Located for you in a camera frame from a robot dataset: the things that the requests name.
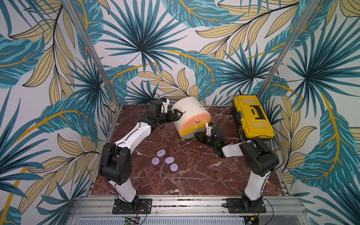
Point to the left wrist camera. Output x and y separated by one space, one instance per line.
165 103

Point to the white cylindrical drawer cabinet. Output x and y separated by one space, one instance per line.
190 106

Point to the purple round earphone case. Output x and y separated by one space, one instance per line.
174 167
155 161

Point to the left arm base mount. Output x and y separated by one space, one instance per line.
138 206

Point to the orange top drawer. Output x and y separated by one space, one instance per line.
202 117

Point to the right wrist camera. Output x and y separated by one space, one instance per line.
209 127

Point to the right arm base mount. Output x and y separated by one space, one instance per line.
244 205

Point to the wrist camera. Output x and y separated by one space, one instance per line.
209 127
165 103

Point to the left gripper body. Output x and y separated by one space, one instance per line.
161 117

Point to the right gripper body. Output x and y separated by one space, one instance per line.
205 134

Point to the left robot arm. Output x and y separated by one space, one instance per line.
115 164

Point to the yellow black toolbox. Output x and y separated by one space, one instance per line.
251 119

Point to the aluminium front rail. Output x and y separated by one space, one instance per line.
189 210

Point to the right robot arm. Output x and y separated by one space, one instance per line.
259 157

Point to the yellow drawer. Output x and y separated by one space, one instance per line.
193 128

